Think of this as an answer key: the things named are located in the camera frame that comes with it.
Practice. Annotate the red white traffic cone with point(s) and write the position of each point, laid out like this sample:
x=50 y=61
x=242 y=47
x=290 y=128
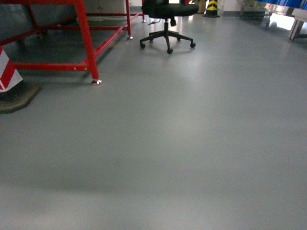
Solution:
x=15 y=93

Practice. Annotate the black office chair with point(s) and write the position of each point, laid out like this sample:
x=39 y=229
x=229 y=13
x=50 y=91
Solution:
x=163 y=9

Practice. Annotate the red metal frame table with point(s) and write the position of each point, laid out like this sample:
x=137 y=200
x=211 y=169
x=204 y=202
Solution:
x=78 y=22

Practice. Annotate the yellow black striped cone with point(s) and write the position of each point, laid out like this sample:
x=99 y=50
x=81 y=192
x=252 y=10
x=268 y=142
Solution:
x=212 y=9

